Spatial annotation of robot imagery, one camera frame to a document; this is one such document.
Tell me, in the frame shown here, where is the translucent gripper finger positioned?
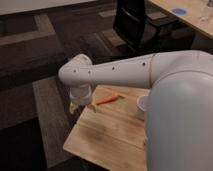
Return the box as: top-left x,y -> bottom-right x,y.
88,104 -> 97,113
69,102 -> 79,114

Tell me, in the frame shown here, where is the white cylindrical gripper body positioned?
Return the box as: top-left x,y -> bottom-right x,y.
69,85 -> 92,106

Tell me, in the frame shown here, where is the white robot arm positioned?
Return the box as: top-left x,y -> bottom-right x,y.
58,50 -> 213,171

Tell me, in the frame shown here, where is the orange toy carrot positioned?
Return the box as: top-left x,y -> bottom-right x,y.
96,94 -> 124,105

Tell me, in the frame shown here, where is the white plastic cup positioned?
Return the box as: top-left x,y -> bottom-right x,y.
137,96 -> 148,120

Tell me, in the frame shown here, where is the black office chair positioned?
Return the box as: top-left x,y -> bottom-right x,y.
112,0 -> 183,53

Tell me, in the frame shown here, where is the blue round coaster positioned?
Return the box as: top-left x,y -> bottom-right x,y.
172,8 -> 187,15

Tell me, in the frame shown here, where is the light wooden far table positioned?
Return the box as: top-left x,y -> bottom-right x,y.
148,0 -> 213,39

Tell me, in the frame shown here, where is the clear glass on far table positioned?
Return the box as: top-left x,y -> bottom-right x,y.
200,2 -> 213,22

